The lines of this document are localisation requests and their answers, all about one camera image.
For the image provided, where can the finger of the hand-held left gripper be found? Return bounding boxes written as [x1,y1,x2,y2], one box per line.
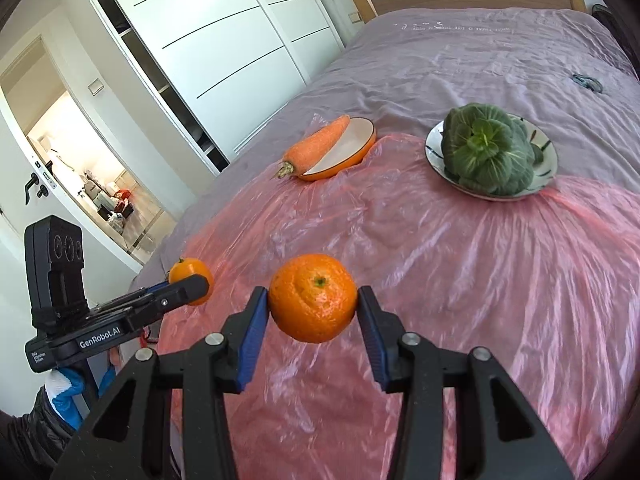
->
[97,275,211,317]
[100,281,171,308]

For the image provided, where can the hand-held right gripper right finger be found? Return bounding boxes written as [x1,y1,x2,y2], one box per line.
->
[356,285,576,480]

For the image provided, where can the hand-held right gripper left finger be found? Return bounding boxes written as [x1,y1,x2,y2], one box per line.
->
[50,286,271,480]

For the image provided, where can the orange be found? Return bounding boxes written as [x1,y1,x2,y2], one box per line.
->
[168,258,215,307]
[268,254,359,344]

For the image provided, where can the person's left forearm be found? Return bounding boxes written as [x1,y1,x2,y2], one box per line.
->
[0,390,76,480]

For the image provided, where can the person's left hand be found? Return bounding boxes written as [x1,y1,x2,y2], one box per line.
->
[44,366,96,431]

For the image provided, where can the white door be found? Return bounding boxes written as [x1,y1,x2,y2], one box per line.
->
[0,130,143,341]

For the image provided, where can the pink plastic sheet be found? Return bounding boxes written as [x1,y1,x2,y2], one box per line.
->
[150,112,640,480]

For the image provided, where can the carrot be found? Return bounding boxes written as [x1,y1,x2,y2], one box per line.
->
[275,114,351,180]

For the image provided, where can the orange oval dish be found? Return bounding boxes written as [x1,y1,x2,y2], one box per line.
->
[298,117,377,182]

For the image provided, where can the green bok choy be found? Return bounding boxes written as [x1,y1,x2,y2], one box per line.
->
[441,103,543,196]

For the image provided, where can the white round plate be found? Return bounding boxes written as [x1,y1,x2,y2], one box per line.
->
[425,115,559,202]

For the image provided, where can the white wardrobe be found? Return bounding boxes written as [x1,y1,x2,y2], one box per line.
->
[70,0,346,176]

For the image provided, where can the bed with purple cover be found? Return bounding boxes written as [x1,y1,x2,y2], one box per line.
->
[127,7,640,480]

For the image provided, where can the black door handle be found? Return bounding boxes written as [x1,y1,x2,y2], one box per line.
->
[24,160,55,206]

